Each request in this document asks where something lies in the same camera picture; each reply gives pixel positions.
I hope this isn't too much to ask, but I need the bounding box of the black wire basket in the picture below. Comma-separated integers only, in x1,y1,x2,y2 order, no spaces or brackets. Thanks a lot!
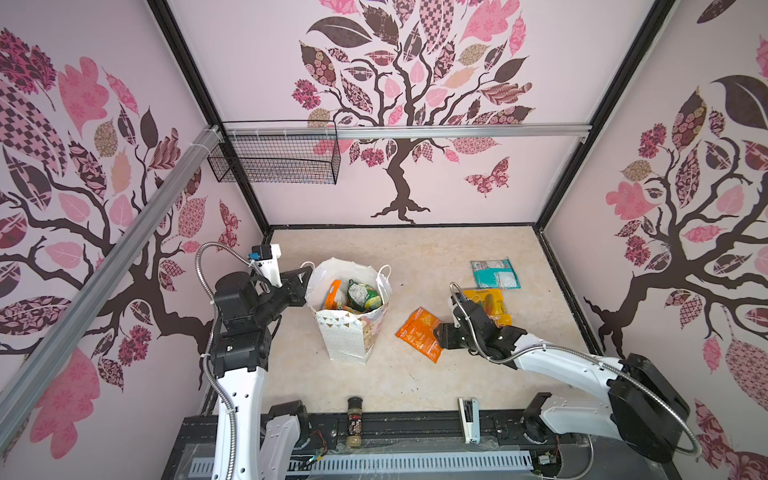
208,120,341,185

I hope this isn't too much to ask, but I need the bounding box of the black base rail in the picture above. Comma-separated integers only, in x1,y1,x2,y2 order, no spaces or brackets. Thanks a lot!
161,407,682,480

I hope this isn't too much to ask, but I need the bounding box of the green Fox's bag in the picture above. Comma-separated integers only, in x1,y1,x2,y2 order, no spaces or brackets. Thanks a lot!
347,280,383,313

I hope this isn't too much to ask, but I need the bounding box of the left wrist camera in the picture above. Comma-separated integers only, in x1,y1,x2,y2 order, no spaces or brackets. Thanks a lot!
248,244,282,288

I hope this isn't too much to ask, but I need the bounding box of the orange snack packet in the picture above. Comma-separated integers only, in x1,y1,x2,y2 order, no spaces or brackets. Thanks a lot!
396,307,443,363

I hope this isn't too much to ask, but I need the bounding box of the white paper bag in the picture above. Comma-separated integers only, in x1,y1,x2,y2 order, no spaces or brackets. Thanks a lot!
306,258,392,364

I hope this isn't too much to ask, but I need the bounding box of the left aluminium rail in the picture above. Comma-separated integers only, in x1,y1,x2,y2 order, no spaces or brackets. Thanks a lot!
1,125,222,448

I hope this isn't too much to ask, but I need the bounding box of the spice bottle black cap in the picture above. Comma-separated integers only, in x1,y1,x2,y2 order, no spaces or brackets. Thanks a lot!
346,396,363,448

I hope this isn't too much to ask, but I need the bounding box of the aluminium rail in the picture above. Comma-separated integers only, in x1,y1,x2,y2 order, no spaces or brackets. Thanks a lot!
224,123,592,140
1,125,222,448

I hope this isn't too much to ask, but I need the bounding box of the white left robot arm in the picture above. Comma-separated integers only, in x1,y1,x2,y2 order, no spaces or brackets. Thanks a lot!
204,264,313,479

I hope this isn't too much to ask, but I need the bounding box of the back aluminium rail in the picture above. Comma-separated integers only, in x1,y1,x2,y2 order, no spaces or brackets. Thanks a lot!
224,123,592,140

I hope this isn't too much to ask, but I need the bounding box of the white slotted cable duct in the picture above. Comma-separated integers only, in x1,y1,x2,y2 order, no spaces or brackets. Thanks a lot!
187,451,535,479

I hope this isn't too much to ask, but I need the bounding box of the yellow orange mango snack bag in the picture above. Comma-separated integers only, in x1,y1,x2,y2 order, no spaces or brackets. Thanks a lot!
463,288,513,327

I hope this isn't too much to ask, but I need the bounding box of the teal white snack packet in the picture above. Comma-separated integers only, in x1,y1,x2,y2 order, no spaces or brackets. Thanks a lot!
470,259,520,290

